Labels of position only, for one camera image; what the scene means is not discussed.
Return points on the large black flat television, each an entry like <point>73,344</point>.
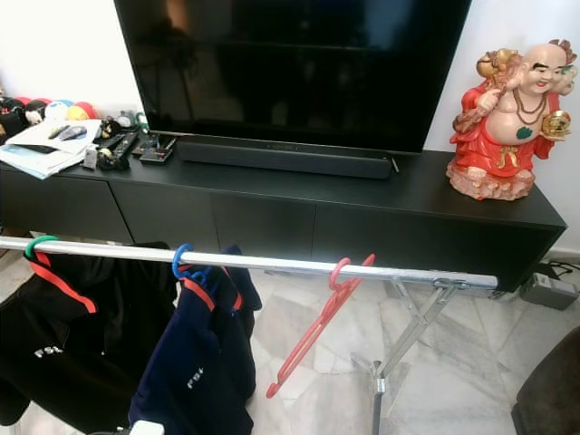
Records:
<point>290,72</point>

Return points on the black plush toy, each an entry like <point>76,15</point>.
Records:
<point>23,113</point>

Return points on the grey power adapter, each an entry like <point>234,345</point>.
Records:
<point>548,292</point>

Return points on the yellow and red ball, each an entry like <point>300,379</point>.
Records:
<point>82,111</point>

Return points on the white and blue ball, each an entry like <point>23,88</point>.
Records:
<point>57,109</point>

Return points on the small black electronic device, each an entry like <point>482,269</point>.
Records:
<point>157,149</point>

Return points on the stack of white papers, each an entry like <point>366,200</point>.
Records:
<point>45,149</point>

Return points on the black shirt red collar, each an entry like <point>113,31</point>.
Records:
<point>72,335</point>

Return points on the red plastic hanger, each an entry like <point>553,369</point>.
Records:
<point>316,326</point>

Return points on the blue plastic hanger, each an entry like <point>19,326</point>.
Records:
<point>175,258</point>

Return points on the silver metal clothes rack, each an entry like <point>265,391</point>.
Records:
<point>281,263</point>

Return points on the black soundbar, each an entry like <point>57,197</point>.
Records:
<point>285,159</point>

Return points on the red laughing buddha statue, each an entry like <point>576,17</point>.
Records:
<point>503,136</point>

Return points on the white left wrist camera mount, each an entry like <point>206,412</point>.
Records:
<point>145,428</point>

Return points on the navy blue t-shirt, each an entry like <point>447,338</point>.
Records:
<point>190,381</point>

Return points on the black remote control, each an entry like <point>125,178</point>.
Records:
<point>113,152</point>

